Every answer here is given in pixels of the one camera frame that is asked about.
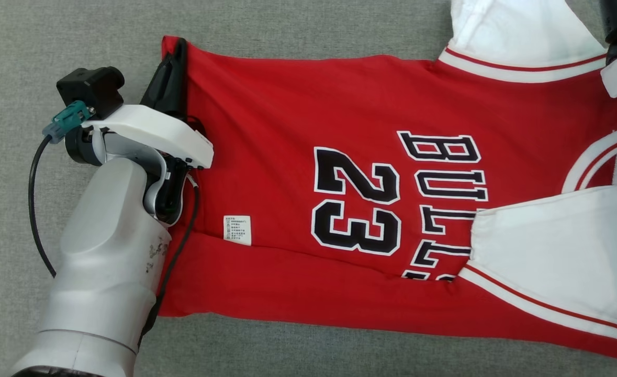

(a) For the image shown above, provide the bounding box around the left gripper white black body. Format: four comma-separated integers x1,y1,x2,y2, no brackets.
65,104,215,227

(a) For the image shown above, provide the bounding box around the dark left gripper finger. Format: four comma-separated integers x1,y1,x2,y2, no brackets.
140,37,189,118

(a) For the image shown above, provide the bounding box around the red white basketball jersey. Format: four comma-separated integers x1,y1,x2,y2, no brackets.
158,0,617,362

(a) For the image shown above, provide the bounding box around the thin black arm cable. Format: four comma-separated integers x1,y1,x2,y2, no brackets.
138,175,202,346

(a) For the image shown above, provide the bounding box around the black cable with teal plug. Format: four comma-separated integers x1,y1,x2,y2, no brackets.
28,101,97,279

